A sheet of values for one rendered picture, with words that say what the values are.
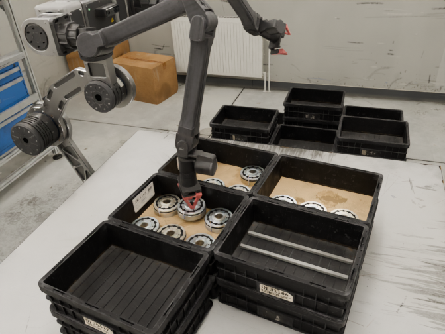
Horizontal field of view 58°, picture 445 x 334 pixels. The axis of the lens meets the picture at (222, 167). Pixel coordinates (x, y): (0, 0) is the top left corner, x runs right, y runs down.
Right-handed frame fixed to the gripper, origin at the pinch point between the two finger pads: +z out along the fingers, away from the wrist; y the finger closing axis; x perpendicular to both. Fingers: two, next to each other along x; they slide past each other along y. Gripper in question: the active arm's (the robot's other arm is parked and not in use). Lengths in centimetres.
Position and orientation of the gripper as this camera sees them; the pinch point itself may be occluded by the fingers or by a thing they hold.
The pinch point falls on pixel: (191, 203)
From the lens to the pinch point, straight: 147.1
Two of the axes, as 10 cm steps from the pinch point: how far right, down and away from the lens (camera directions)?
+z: 0.3, 8.3, 5.6
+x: -9.5, 1.9, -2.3
